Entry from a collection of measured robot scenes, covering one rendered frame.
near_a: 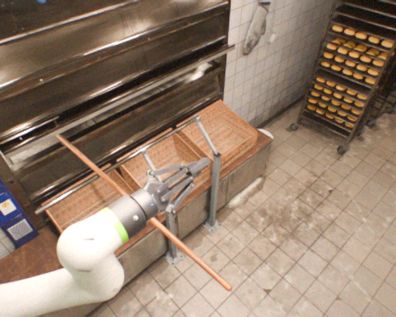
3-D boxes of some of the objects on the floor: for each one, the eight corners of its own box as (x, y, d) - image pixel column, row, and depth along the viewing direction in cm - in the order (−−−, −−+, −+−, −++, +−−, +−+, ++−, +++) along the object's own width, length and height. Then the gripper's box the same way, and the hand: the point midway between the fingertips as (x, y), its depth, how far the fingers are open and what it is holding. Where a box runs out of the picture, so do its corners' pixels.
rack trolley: (371, 129, 393) (457, -30, 264) (323, 102, 433) (377, -47, 304) (393, 114, 414) (483, -40, 285) (346, 90, 454) (406, -55, 325)
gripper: (117, 186, 76) (189, 140, 88) (143, 229, 79) (209, 179, 91) (129, 187, 70) (204, 137, 81) (156, 234, 73) (225, 180, 84)
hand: (197, 166), depth 84 cm, fingers closed
